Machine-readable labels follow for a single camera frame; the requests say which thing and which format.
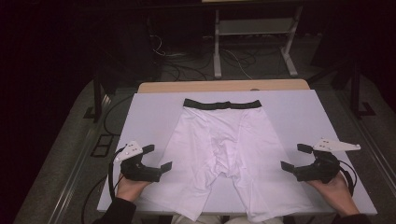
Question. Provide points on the white shorts with black waistband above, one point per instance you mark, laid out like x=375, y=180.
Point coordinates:
x=218, y=149

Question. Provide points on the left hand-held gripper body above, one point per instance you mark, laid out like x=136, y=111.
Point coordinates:
x=134, y=171

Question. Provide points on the black metal stand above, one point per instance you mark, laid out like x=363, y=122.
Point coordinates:
x=97, y=99
x=356, y=93

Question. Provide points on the black floor outlet frame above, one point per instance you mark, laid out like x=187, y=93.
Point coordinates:
x=100, y=151

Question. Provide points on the person's legs light trousers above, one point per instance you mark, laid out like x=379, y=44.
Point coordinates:
x=202, y=220

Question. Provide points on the person's right hand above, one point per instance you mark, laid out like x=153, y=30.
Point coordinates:
x=337, y=194

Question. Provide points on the wooden table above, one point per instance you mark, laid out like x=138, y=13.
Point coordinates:
x=202, y=86

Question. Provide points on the white metal shelf stand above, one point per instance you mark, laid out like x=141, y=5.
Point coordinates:
x=255, y=26

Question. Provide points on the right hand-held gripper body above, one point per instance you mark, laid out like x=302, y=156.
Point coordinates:
x=325, y=168

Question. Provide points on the white table board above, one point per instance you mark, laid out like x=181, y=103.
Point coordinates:
x=155, y=124

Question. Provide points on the metal floor rail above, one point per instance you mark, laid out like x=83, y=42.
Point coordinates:
x=373, y=155
x=77, y=174

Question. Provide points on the person's left hand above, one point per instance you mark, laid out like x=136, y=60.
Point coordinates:
x=129, y=189

